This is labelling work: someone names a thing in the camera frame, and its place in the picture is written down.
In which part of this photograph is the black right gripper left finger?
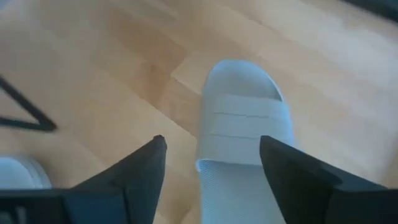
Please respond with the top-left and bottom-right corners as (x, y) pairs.
(0, 134), (168, 224)

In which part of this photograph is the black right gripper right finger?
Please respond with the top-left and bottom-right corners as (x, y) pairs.
(259, 135), (398, 224)

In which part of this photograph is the beige slide sandal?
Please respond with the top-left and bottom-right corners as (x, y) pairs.
(0, 156), (53, 190)
(195, 58), (296, 224)

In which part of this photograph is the black metal wooden shelf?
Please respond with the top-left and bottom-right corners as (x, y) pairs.
(0, 75), (59, 132)

